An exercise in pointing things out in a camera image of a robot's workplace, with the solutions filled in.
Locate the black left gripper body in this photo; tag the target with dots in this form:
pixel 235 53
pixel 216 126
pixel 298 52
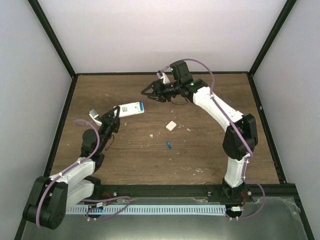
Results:
pixel 108 129

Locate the white remote control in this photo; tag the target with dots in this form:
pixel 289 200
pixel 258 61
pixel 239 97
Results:
pixel 129 109

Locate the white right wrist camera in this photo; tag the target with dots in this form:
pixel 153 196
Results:
pixel 162 77

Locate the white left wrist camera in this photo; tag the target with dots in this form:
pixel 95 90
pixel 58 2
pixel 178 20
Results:
pixel 95 117

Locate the light blue slotted cable duct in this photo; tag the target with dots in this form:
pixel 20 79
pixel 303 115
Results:
pixel 205 210

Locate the blue battery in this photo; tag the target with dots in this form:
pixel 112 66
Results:
pixel 169 145
pixel 141 106

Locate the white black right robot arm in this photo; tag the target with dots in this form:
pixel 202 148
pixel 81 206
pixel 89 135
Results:
pixel 240 131

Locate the black rear base frame rail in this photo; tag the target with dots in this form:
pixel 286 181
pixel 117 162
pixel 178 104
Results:
pixel 154 73

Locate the white battery compartment cover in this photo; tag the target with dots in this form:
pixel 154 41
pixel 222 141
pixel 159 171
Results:
pixel 171 125

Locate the black right base frame rail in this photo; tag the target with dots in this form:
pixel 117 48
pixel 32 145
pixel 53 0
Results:
pixel 267 132

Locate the black base frame rail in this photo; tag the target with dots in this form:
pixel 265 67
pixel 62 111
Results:
pixel 267 132
pixel 60 127
pixel 154 73

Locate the black left corner frame post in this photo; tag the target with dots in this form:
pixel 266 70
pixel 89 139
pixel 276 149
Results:
pixel 41 16

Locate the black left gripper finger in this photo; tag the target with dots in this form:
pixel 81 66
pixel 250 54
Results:
pixel 116 123
pixel 114 113

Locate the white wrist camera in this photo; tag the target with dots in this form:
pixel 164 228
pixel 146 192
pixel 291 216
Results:
pixel 162 77
pixel 95 117

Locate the black corner frame post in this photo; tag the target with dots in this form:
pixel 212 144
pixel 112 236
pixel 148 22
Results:
pixel 41 16
pixel 277 26

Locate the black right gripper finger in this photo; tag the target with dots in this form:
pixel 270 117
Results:
pixel 159 98
pixel 151 89

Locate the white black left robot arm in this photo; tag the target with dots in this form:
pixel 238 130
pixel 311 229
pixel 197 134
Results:
pixel 51 196

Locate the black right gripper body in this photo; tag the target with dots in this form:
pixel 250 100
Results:
pixel 168 92

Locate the black right corner frame post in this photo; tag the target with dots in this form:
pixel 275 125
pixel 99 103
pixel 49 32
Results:
pixel 277 26

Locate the black left base frame rail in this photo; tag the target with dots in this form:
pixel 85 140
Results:
pixel 60 127

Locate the grey metal front plate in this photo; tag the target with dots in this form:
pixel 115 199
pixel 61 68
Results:
pixel 278 219

